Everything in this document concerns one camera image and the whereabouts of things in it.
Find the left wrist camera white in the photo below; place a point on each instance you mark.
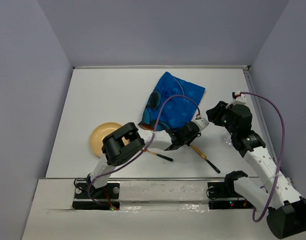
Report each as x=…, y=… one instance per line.
x=201, y=122

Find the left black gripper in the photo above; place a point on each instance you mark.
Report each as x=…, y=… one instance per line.
x=192, y=138

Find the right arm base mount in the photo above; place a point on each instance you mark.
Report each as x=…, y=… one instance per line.
x=220, y=198

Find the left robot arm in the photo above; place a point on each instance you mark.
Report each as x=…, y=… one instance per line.
x=116, y=145

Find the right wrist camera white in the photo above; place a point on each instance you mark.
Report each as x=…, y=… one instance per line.
x=237, y=99

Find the clear plastic cup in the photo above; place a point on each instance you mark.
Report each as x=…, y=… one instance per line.
x=227, y=139

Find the blue Mickey placemat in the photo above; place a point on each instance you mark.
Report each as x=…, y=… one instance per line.
x=173, y=102

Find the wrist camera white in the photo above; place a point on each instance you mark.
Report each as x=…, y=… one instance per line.
x=201, y=122
x=237, y=99

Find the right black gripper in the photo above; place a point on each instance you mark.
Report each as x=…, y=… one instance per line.
x=214, y=113

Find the gold fork black handle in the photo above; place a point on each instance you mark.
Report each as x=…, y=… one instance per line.
x=160, y=155

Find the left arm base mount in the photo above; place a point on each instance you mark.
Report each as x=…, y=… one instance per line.
x=105, y=198

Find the gold knife black handle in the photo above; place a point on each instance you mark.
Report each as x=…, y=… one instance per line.
x=202, y=155

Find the yellow plate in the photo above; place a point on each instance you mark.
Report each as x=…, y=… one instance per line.
x=99, y=133

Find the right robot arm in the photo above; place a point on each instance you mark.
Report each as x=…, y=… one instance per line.
x=276, y=200

